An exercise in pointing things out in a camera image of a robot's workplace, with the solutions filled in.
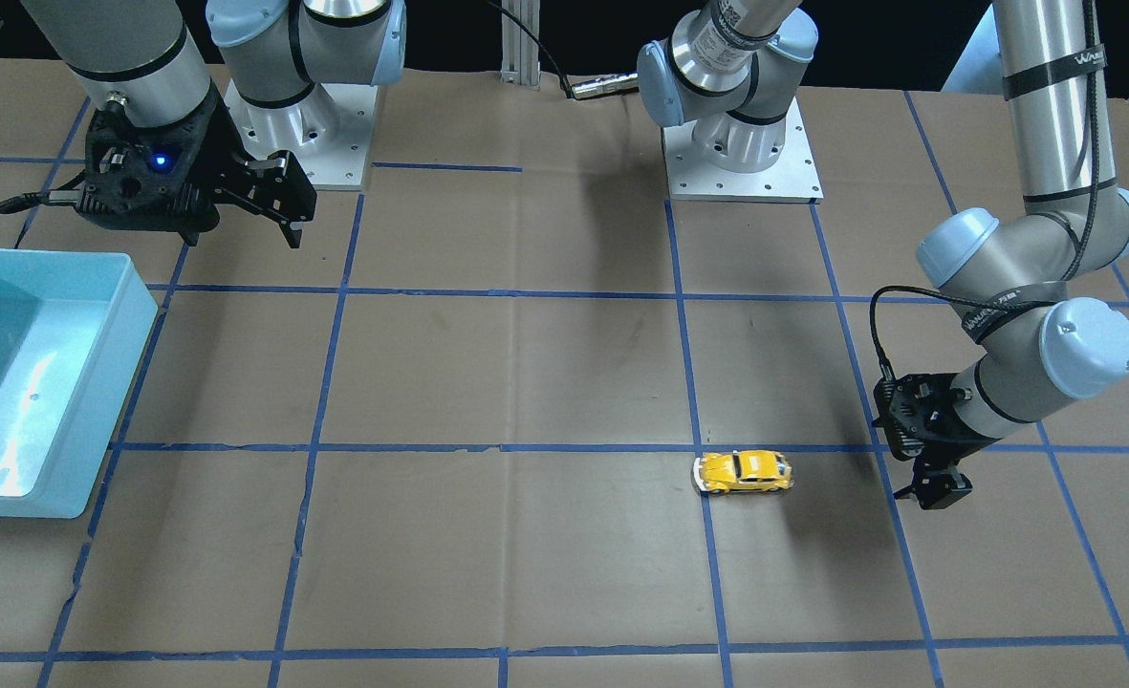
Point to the black gripper near bin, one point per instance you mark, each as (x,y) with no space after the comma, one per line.
(208,146)

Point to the black gripper near car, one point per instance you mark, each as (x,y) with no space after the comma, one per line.
(946,441)

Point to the yellow beetle toy car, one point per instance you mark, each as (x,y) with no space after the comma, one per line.
(742,471)

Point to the robot arm near blue bin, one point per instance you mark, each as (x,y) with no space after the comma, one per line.
(276,51)

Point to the robot arm near yellow car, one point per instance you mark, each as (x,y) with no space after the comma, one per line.
(733,67)

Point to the light blue plastic bin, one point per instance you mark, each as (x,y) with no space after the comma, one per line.
(73,326)

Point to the metal base plate near bin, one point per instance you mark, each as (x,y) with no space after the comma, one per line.
(329,132)

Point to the aluminium frame post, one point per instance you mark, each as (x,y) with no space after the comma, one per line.
(520,54)

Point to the metal base plate near car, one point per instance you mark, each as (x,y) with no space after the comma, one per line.
(774,177)

